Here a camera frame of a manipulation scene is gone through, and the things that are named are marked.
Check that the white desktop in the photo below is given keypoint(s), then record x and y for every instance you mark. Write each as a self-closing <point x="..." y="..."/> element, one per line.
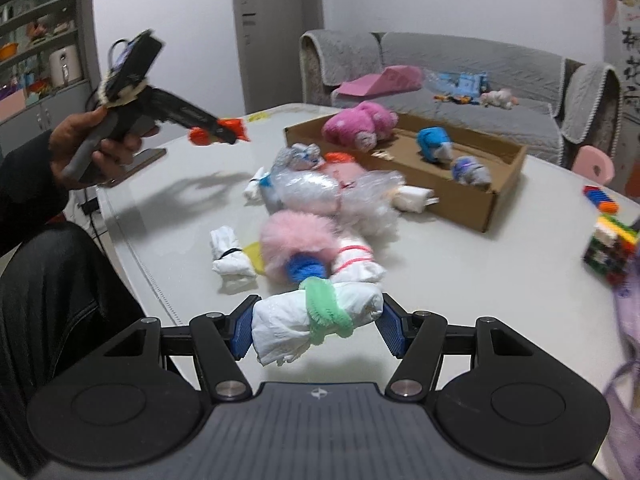
<point x="500" y="285"/>

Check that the white pink plush toy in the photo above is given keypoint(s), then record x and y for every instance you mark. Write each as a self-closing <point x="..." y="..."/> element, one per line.
<point x="497" y="99"/>

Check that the pink plush roll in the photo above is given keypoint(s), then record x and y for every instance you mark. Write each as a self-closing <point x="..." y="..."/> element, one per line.
<point x="350" y="125"/>

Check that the grey door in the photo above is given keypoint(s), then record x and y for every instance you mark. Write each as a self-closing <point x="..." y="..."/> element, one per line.
<point x="285" y="35"/>

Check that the white kitchen appliance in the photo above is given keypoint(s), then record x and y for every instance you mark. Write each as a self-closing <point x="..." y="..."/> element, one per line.
<point x="64" y="66"/>

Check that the white cloth bundle red band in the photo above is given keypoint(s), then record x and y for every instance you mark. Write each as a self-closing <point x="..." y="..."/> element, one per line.
<point x="357" y="260"/>

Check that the white cloth bundle green scrunchie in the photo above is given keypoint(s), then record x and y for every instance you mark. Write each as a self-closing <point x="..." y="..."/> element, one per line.
<point x="295" y="320"/>

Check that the small toy cars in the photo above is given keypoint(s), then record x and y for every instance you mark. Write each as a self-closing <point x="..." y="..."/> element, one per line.
<point x="450" y="98"/>

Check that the silver plastic bag knot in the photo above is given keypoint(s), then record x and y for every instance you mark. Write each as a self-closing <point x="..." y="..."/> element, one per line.
<point x="297" y="156"/>

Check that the colourful building block strip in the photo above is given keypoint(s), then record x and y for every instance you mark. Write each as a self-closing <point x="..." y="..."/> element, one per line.
<point x="600" y="199"/>

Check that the small beige item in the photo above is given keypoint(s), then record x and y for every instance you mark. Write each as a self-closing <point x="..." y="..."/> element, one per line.
<point x="382" y="155"/>

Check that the white cloth roll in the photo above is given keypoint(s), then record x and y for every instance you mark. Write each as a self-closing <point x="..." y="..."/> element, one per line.
<point x="415" y="197"/>

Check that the blue toy castle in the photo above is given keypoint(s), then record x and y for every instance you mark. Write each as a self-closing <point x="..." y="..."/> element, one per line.
<point x="470" y="85"/>

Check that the clear plastic bag bundle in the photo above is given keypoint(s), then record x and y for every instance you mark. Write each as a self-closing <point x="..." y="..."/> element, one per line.
<point x="305" y="192"/>

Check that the cardboard box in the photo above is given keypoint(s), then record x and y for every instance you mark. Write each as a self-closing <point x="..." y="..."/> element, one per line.
<point x="465" y="205"/>

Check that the dark smartphone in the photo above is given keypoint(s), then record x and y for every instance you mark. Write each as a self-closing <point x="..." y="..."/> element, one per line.
<point x="142" y="160"/>

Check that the pink fluffy ball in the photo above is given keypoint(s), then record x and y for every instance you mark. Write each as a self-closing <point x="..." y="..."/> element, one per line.
<point x="295" y="232"/>

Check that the pale purple sock roll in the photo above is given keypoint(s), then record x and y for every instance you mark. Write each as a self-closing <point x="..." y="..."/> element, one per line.
<point x="470" y="172"/>

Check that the small white cloth bundle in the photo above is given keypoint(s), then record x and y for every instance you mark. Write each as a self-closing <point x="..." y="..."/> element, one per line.
<point x="256" y="186"/>

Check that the pink flat box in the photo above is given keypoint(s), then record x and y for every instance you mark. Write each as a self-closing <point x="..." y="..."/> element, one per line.
<point x="380" y="82"/>

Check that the orange bowl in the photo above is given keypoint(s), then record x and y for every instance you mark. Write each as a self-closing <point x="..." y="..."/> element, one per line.
<point x="9" y="52"/>

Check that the grey shelf cabinet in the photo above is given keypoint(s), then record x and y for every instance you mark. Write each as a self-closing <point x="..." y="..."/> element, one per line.
<point x="45" y="10"/>

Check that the clear plastic toy bag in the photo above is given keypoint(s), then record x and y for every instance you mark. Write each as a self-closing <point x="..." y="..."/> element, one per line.
<point x="440" y="80"/>

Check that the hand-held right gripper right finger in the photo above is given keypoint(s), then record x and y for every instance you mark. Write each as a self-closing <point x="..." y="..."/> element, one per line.
<point x="392" y="332"/>

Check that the grey flower sticker wardrobe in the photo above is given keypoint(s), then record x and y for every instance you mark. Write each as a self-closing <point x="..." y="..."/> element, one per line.
<point x="622" y="60"/>

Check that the blue sock roll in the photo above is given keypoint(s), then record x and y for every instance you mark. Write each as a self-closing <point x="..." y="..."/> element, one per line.
<point x="432" y="144"/>

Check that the grey quilted armrest cover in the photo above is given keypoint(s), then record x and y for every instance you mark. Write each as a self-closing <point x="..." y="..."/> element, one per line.
<point x="592" y="100"/>
<point x="345" y="55"/>

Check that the person's black leather clothing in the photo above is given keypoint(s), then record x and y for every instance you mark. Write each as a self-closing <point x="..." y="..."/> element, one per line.
<point x="55" y="320"/>

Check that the person's left hand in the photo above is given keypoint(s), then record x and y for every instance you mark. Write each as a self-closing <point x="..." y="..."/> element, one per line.
<point x="70" y="132"/>

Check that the colourful building block cube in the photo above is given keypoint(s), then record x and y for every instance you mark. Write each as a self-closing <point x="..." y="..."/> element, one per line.
<point x="612" y="250"/>

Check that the orange red cloth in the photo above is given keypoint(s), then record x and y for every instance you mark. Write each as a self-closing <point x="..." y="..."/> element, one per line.
<point x="340" y="158"/>

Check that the grey covered sofa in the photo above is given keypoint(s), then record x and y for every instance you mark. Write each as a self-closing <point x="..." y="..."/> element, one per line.
<point x="312" y="80"/>

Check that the crinkled clear plastic bag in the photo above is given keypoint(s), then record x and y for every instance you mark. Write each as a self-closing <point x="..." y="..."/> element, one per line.
<point x="372" y="205"/>

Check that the person's left forearm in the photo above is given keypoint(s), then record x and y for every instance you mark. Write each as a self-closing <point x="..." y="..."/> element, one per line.
<point x="25" y="185"/>

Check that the grey quilted sofa cover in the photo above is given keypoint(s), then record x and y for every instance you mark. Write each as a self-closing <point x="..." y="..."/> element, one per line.
<point x="450" y="60"/>

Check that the purple cloth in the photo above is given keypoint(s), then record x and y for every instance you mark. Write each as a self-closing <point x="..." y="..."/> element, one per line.
<point x="625" y="410"/>

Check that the yellow scraps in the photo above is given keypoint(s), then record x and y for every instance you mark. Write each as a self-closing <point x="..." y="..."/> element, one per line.
<point x="257" y="117"/>

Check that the blue fuzzy scrunchie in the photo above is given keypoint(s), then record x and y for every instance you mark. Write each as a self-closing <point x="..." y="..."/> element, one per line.
<point x="307" y="266"/>

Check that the yellow flat piece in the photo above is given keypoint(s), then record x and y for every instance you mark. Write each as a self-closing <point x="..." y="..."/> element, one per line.
<point x="254" y="256"/>

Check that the white cloth bundle black band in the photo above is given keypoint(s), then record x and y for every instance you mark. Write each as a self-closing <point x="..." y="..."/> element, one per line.
<point x="230" y="255"/>

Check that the pink plastic chair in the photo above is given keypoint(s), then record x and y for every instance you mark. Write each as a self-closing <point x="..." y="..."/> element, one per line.
<point x="592" y="165"/>

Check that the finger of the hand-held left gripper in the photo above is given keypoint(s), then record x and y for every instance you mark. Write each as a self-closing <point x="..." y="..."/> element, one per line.
<point x="225" y="132"/>

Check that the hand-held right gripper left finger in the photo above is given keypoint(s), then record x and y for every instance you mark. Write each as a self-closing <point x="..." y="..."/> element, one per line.
<point x="242" y="332"/>

